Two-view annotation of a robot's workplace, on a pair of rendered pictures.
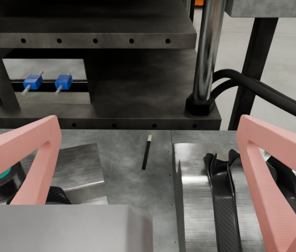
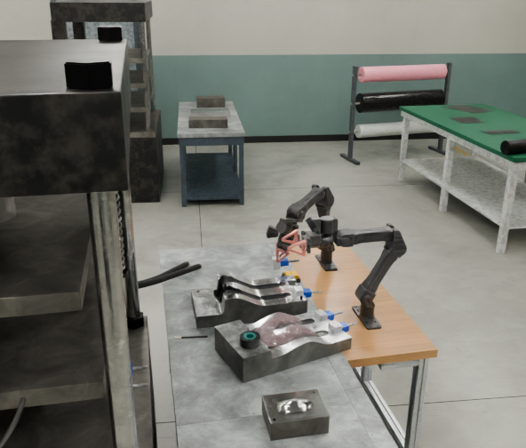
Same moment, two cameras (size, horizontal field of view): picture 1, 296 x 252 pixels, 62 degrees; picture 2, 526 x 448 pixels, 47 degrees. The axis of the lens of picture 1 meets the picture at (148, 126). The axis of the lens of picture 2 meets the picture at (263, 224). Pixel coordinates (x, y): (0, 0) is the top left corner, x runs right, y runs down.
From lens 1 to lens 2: 251 cm
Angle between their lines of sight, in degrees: 87
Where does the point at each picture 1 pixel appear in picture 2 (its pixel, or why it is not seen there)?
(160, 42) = not seen: hidden behind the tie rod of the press
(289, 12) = not seen: hidden behind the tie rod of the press
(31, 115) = (147, 405)
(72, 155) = (226, 331)
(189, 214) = (249, 300)
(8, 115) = (148, 420)
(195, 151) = (202, 309)
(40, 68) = not seen: hidden behind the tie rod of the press
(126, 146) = (187, 345)
